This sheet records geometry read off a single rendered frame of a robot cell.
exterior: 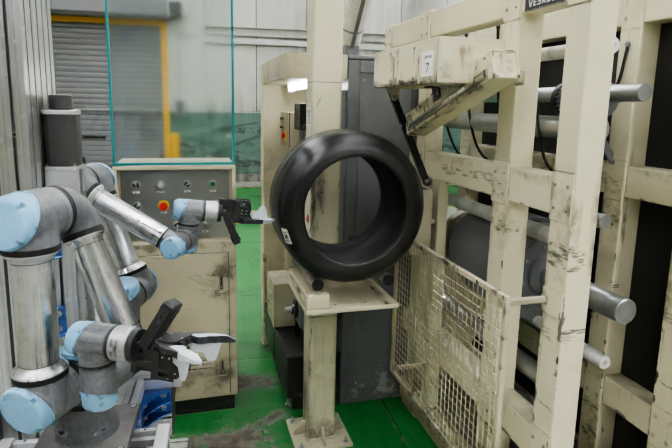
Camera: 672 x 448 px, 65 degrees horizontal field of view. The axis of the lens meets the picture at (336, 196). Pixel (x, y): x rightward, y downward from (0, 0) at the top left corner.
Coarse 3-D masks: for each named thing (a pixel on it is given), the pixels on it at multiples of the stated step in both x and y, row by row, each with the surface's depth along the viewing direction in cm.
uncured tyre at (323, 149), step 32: (288, 160) 199; (320, 160) 188; (384, 160) 194; (288, 192) 189; (384, 192) 226; (416, 192) 200; (288, 224) 190; (384, 224) 228; (416, 224) 202; (320, 256) 194; (352, 256) 225; (384, 256) 200
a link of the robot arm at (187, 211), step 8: (176, 200) 187; (184, 200) 188; (192, 200) 189; (200, 200) 191; (176, 208) 186; (184, 208) 186; (192, 208) 187; (200, 208) 188; (176, 216) 187; (184, 216) 187; (192, 216) 188; (200, 216) 188; (192, 224) 188
